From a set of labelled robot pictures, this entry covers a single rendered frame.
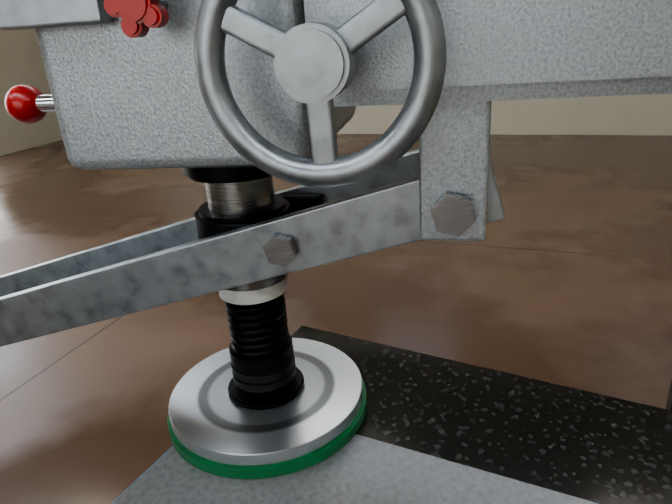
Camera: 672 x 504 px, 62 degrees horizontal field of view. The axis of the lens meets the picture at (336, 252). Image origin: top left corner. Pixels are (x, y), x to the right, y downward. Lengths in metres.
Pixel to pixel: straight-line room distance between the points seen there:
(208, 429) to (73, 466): 1.53
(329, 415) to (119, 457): 1.53
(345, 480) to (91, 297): 0.30
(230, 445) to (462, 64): 0.40
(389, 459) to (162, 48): 0.41
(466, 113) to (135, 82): 0.24
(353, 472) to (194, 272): 0.24
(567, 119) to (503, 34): 6.15
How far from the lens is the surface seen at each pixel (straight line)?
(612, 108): 6.54
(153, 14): 0.39
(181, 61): 0.43
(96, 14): 0.43
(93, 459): 2.11
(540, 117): 6.54
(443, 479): 0.57
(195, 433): 0.61
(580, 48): 0.40
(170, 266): 0.54
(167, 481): 0.60
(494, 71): 0.40
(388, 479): 0.57
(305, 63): 0.33
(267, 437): 0.58
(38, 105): 0.54
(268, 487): 0.57
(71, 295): 0.61
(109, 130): 0.46
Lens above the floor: 1.27
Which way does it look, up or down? 22 degrees down
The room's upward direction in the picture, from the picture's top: 4 degrees counter-clockwise
